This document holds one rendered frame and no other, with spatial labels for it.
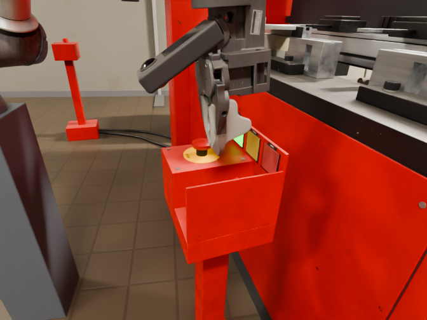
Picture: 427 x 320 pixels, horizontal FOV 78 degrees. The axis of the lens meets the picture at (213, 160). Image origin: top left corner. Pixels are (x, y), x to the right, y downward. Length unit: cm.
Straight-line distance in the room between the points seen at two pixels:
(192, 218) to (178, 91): 147
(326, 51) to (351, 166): 37
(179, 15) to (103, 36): 228
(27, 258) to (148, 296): 48
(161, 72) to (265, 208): 27
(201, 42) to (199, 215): 23
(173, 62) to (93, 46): 367
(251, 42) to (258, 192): 22
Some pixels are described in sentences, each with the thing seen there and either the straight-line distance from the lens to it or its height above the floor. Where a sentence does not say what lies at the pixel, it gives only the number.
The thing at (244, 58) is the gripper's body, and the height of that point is 97.
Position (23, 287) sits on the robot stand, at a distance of 118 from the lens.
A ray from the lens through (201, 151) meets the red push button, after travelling 50.
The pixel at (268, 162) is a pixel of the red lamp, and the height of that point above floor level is 81.
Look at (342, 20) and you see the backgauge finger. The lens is 110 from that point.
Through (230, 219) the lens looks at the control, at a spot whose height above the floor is 74.
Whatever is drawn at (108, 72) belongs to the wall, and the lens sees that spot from 400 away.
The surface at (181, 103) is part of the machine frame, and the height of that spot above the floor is 49.
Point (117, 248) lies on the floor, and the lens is 145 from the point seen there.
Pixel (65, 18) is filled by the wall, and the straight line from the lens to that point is 404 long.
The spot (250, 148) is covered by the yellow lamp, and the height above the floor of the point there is 80.
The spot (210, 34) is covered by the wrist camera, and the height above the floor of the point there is 100.
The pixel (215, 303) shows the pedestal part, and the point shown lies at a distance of 72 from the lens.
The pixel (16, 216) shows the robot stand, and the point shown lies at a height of 49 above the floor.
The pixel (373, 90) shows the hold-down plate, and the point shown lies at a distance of 61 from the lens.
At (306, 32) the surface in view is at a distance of 93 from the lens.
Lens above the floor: 102
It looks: 28 degrees down
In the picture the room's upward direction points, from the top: 2 degrees clockwise
